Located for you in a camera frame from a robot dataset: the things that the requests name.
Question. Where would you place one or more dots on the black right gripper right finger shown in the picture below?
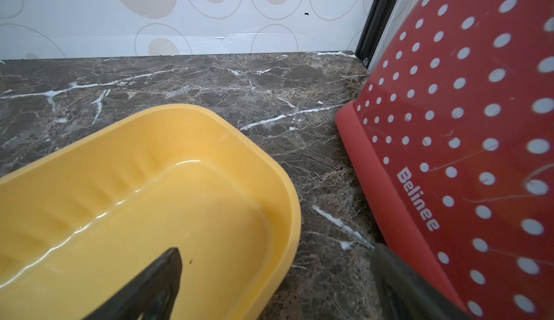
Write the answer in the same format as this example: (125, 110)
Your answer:
(404, 294)

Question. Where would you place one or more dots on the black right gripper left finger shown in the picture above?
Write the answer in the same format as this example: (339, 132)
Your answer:
(150, 295)

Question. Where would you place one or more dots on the yellow plastic tray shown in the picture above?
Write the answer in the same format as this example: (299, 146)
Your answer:
(79, 224)

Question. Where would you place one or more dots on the red polka dot toaster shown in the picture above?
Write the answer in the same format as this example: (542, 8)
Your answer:
(451, 139)

